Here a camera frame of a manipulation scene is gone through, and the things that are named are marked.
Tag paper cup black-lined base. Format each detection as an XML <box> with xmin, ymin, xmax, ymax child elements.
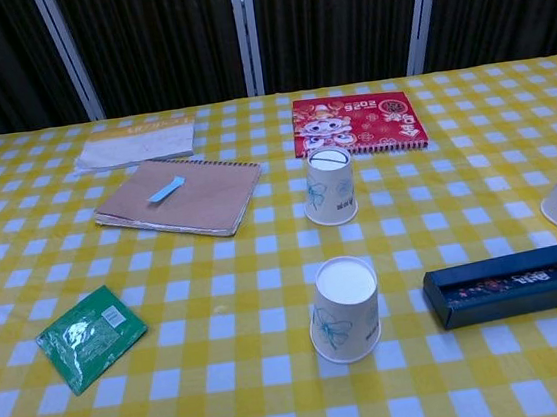
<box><xmin>297</xmin><ymin>143</ymin><xmax>362</xmax><ymax>229</ymax></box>

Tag brown spiral notebook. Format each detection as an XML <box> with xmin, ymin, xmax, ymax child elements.
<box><xmin>89</xmin><ymin>147</ymin><xmax>270</xmax><ymax>253</ymax></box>

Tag yellow white checkered tablecloth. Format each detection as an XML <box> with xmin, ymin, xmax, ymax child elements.
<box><xmin>0</xmin><ymin>54</ymin><xmax>557</xmax><ymax>417</ymax></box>

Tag light blue clip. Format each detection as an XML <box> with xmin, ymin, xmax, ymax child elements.
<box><xmin>144</xmin><ymin>175</ymin><xmax>189</xmax><ymax>205</ymax></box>

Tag red spiral calendar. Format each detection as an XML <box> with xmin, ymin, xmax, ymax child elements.
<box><xmin>288</xmin><ymin>84</ymin><xmax>431</xmax><ymax>165</ymax></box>

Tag white notepad yellow header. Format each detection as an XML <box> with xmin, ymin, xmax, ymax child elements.
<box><xmin>70</xmin><ymin>110</ymin><xmax>202</xmax><ymax>175</ymax></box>

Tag small green card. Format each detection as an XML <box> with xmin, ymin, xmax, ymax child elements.
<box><xmin>30</xmin><ymin>280</ymin><xmax>156</xmax><ymax>400</ymax></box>

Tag dark blue long box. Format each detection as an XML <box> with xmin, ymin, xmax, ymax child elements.
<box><xmin>418</xmin><ymin>242</ymin><xmax>557</xmax><ymax>333</ymax></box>

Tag white partition frame post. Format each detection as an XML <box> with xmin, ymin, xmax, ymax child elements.
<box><xmin>398</xmin><ymin>0</ymin><xmax>455</xmax><ymax>77</ymax></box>
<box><xmin>31</xmin><ymin>0</ymin><xmax>107</xmax><ymax>127</ymax></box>
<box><xmin>230</xmin><ymin>0</ymin><xmax>267</xmax><ymax>98</ymax></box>

